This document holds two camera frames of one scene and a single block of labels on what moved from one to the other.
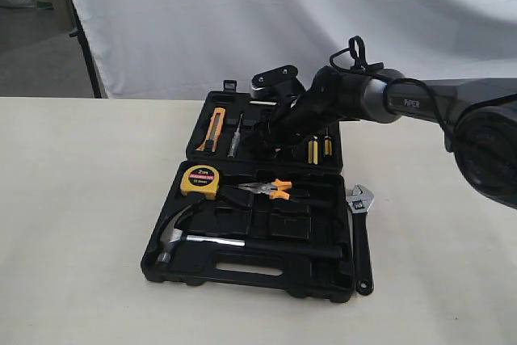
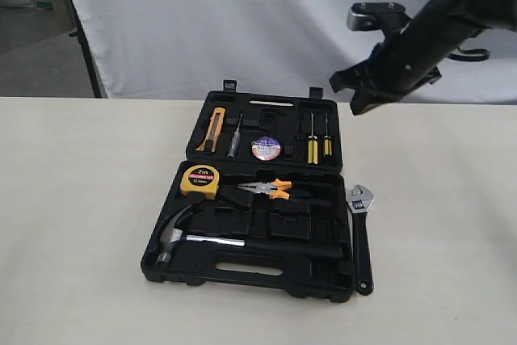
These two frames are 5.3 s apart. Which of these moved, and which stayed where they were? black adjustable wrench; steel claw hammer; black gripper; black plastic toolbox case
Moved: black gripper
Stayed: black plastic toolbox case; black adjustable wrench; steel claw hammer
